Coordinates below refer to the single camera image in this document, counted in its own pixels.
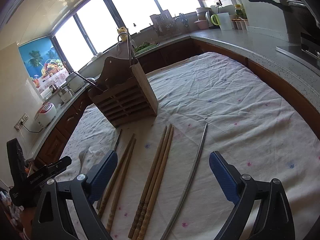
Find long curved steel chopstick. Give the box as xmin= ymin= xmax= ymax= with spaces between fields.
xmin=160 ymin=123 xmax=208 ymax=240

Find steel kitchen faucet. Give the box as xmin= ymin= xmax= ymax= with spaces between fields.
xmin=117 ymin=32 xmax=130 ymax=45

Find wooden chopstick far left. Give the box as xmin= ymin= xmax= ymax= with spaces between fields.
xmin=98 ymin=134 xmax=135 ymax=218

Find wooden chopstick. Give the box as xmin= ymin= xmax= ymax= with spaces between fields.
xmin=135 ymin=125 xmax=174 ymax=239
xmin=133 ymin=124 xmax=171 ymax=239
xmin=98 ymin=134 xmax=135 ymax=218
xmin=128 ymin=126 xmax=168 ymax=239
xmin=106 ymin=138 xmax=137 ymax=234

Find lower wooden cabinets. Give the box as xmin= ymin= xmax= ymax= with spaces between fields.
xmin=27 ymin=37 xmax=319 ymax=166

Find wooden chopstick centre left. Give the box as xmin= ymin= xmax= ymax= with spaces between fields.
xmin=128 ymin=126 xmax=168 ymax=239

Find floral white tablecloth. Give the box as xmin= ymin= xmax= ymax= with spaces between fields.
xmin=57 ymin=53 xmax=319 ymax=239

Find wooden chopstick centre middle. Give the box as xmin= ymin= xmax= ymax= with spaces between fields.
xmin=133 ymin=124 xmax=171 ymax=239

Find wooden chopstick centre right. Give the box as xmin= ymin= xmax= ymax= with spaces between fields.
xmin=135 ymin=125 xmax=174 ymax=239

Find red white rice cooker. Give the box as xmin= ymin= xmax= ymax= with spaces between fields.
xmin=34 ymin=102 xmax=57 ymax=133

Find wooden utensil holder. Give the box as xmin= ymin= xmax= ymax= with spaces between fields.
xmin=88 ymin=56 xmax=158 ymax=128

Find white rice cooker pot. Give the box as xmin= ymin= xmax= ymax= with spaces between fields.
xmin=66 ymin=73 xmax=85 ymax=93

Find tropical fruit poster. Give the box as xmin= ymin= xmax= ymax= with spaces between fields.
xmin=18 ymin=37 xmax=69 ymax=93

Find yellow oil bottle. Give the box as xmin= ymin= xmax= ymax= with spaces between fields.
xmin=117 ymin=27 xmax=127 ymax=42

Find gas stove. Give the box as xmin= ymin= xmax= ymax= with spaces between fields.
xmin=276 ymin=33 xmax=319 ymax=75

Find spice jar rack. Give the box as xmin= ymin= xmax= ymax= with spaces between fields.
xmin=232 ymin=18 xmax=248 ymax=31

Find pink plastic basin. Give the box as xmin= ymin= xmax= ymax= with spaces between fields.
xmin=194 ymin=20 xmax=209 ymax=30

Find knife block with scissors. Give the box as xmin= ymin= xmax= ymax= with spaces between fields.
xmin=179 ymin=13 xmax=189 ymax=28

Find steel electric kettle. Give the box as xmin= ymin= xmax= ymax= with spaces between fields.
xmin=206 ymin=10 xmax=216 ymax=29

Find dish drying rack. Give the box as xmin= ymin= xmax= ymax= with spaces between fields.
xmin=150 ymin=10 xmax=177 ymax=36

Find condiment bottle green lid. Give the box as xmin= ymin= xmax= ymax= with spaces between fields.
xmin=234 ymin=4 xmax=246 ymax=19

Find wall power socket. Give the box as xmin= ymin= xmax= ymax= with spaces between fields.
xmin=14 ymin=113 xmax=28 ymax=131

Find white jug green handle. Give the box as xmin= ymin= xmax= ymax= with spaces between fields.
xmin=210 ymin=12 xmax=233 ymax=30

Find black wok with handle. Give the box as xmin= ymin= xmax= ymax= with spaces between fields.
xmin=248 ymin=0 xmax=319 ymax=28

